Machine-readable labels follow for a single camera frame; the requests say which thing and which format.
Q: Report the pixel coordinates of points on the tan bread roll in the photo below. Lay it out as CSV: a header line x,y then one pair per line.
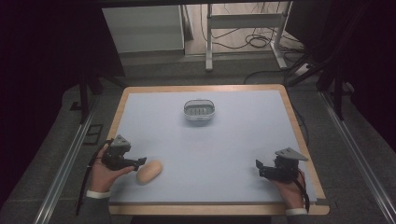
x,y
149,171

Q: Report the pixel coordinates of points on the white soap dish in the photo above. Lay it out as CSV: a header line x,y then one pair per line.
x,y
199,109

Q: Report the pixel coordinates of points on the white desk frame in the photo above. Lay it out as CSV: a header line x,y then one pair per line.
x,y
246,21

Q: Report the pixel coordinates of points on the white power strip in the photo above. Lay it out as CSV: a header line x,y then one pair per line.
x,y
302,69

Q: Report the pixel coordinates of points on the pale blue table mat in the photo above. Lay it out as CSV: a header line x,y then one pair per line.
x,y
205,146

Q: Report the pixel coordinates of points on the white cabinet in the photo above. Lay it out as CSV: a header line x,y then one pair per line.
x,y
143,28

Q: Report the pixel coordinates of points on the black floor bracket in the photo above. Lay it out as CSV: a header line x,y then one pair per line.
x,y
93,134

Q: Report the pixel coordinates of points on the dark curtain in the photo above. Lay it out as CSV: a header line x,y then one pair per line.
x,y
358,46
46,62

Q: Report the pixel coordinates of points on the metal floor rail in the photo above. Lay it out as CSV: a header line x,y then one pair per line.
x,y
358,155
62,168

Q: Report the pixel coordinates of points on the wooden table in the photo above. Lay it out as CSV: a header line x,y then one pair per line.
x,y
211,210

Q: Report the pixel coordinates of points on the black stand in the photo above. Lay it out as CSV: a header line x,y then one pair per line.
x,y
337,93
84,93

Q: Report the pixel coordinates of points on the person's right hand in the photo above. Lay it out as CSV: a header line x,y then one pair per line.
x,y
291,193

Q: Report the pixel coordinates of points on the person's left hand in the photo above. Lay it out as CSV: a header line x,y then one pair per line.
x,y
102,177

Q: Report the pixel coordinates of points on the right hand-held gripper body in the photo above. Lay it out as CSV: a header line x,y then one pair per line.
x,y
281,169

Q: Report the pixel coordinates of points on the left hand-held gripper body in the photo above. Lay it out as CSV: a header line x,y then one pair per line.
x,y
115,154

